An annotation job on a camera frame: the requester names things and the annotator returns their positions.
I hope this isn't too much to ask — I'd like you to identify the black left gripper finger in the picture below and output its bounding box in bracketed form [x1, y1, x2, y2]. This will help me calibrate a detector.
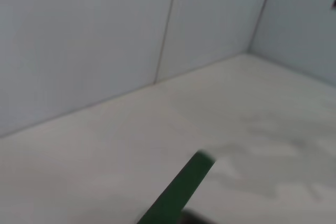
[180, 209, 220, 224]

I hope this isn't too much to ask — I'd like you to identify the green glasses case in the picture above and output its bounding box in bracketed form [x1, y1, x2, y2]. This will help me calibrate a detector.
[136, 150, 216, 224]

